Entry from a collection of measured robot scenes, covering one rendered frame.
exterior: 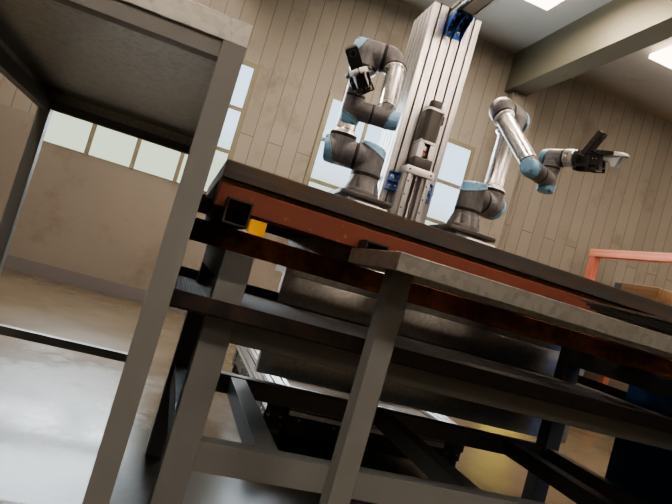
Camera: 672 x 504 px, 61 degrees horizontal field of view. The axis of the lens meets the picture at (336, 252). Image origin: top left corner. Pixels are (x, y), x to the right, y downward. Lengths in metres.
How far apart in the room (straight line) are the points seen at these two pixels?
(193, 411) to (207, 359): 0.11
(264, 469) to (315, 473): 0.11
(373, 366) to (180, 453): 0.44
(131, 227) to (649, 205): 5.52
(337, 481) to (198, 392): 0.33
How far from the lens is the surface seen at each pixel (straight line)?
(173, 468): 1.24
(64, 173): 5.37
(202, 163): 0.97
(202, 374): 1.19
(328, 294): 2.01
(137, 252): 5.27
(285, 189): 1.17
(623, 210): 7.09
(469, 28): 2.90
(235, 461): 1.26
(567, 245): 6.62
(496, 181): 2.70
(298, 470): 1.29
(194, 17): 1.03
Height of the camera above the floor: 0.68
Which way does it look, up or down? 3 degrees up
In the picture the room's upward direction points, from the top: 16 degrees clockwise
